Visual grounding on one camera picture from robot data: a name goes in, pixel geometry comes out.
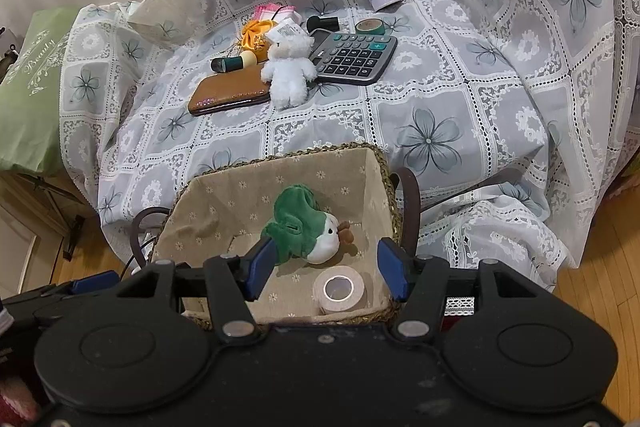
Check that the pink and white packet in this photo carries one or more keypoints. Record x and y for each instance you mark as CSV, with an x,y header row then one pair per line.
x,y
270,13

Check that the wicker basket with fabric liner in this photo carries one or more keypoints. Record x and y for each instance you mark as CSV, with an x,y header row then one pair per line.
x,y
225,207

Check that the brown leather wallet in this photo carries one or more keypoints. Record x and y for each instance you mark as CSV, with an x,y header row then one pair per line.
x,y
225,92

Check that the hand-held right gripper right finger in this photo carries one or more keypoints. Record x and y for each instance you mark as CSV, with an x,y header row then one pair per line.
x,y
392,272

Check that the green patterned tape roll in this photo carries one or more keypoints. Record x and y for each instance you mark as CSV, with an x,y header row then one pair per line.
x,y
370,31

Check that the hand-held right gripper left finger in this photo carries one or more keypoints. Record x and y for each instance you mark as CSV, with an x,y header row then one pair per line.
x,y
260,268

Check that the black cylinder with round cap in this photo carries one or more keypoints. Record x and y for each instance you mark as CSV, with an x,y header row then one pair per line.
x,y
324,23

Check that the red cloth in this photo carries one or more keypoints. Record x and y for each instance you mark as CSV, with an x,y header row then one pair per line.
x,y
15,392

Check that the black stand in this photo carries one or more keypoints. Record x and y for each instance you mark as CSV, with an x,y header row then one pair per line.
x,y
76,229

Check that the white tape roll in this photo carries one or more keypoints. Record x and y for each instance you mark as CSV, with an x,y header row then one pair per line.
x,y
353,296

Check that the dark object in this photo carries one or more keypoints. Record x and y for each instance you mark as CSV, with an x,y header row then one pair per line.
x,y
5,62

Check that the grey floral lace cover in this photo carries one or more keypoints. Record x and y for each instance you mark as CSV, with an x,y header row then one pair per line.
x,y
450,82

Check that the white teddy bear plush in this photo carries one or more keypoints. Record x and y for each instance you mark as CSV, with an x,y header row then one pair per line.
x,y
287,72

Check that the green pillow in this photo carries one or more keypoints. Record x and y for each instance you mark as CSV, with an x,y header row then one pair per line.
x,y
30,107

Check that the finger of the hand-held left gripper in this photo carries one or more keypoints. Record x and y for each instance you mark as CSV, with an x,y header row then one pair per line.
x,y
95,282

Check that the grey calculator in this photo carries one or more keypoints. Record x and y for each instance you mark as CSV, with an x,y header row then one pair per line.
x,y
350,57

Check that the green and white plush toy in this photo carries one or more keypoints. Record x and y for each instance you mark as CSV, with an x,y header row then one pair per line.
x,y
295,217

